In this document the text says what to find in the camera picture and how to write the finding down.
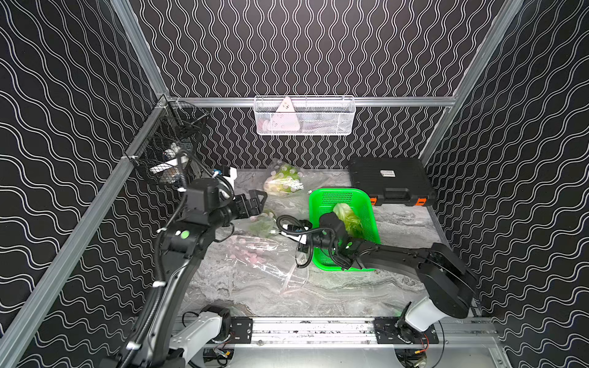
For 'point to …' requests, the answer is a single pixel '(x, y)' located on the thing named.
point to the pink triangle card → (285, 118)
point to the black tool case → (393, 181)
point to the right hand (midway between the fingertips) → (283, 226)
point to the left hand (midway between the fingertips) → (253, 191)
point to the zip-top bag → (263, 265)
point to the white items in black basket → (170, 172)
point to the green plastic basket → (361, 203)
